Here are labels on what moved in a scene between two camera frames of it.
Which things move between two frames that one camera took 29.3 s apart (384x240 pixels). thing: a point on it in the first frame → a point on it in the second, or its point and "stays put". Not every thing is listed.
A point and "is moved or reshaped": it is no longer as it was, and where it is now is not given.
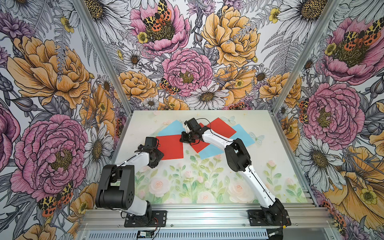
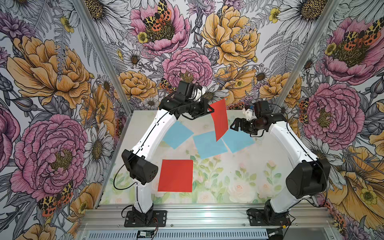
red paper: [218, 126] is moved or reshaped
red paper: [171, 146] → [176, 175]
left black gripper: [160, 156] → [204, 107]
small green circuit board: [145, 234] stays put
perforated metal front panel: [178, 234] stays put
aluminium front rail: [206, 217] stays put
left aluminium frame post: [104, 57] stays put
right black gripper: [184, 139] → [243, 127]
